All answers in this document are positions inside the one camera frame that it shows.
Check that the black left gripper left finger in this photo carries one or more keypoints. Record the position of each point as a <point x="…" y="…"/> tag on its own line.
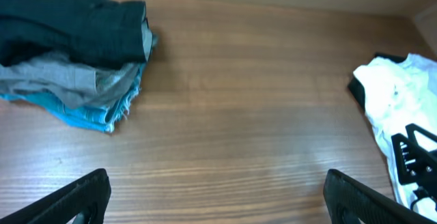
<point x="83" y="201"/>

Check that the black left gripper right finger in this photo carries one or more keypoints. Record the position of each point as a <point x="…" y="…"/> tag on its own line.
<point x="349" y="201"/>

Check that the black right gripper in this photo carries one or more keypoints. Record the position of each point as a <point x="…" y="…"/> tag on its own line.
<point x="415" y="159"/>

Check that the black shorts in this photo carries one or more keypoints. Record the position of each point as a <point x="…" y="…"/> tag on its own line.
<point x="98" y="33"/>

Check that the white t-shirt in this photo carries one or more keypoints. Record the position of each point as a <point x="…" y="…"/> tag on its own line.
<point x="396" y="95"/>

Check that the folded blue denim jeans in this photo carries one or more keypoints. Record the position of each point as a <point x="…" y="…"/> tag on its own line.
<point x="102" y="119"/>

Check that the folded grey garment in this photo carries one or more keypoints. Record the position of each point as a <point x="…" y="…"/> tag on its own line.
<point x="75" y="84"/>

